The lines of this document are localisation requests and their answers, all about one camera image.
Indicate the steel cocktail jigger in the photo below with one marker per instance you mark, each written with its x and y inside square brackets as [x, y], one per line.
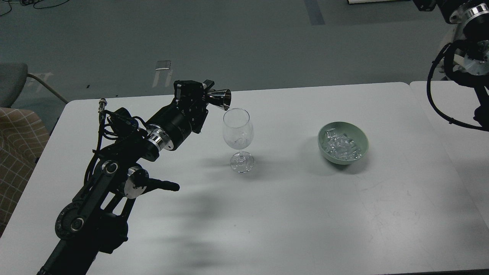
[219, 98]

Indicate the green bowl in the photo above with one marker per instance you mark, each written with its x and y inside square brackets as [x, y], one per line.
[352, 131]

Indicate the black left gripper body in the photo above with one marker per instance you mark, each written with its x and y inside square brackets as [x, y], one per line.
[173, 123]

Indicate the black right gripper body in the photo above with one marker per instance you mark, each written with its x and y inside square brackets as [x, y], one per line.
[451, 9]

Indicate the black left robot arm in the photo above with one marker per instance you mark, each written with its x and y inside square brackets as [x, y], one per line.
[97, 218]

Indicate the clear wine glass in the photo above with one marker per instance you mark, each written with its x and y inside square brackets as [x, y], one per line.
[238, 134]

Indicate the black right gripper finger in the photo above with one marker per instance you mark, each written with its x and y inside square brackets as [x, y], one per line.
[425, 5]

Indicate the silver floor plate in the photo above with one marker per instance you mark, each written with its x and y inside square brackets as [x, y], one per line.
[163, 65]

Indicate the beige checked cushion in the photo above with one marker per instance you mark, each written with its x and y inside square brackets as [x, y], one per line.
[23, 137]

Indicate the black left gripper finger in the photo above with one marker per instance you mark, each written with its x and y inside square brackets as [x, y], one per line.
[208, 85]

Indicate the clear ice cubes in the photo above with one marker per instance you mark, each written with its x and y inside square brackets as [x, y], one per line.
[341, 146]

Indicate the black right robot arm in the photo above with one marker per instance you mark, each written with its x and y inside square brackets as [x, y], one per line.
[464, 58]

